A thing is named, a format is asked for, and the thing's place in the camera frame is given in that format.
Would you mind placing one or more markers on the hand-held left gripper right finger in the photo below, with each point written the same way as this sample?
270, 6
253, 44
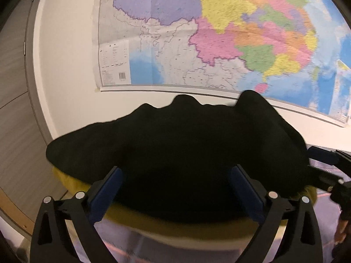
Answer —
246, 194

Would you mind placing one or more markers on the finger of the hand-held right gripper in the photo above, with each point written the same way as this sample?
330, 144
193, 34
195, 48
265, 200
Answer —
326, 178
322, 154

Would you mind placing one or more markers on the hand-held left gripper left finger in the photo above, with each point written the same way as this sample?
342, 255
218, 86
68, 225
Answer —
105, 194

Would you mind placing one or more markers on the black garment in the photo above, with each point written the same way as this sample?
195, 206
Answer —
178, 148

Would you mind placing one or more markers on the person's right hand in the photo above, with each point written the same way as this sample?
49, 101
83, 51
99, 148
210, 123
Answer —
341, 231

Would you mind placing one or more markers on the purple plaid bed sheet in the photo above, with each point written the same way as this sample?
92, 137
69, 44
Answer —
118, 242

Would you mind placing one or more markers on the mustard yellow cloth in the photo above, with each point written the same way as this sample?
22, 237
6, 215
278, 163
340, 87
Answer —
164, 224

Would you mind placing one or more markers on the grey wood-grain wardrobe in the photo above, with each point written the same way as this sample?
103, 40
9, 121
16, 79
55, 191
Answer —
16, 101

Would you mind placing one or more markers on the brown wooden bed frame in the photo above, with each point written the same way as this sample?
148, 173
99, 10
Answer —
16, 211

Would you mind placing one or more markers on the colourful wall map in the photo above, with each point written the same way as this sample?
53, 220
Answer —
219, 33

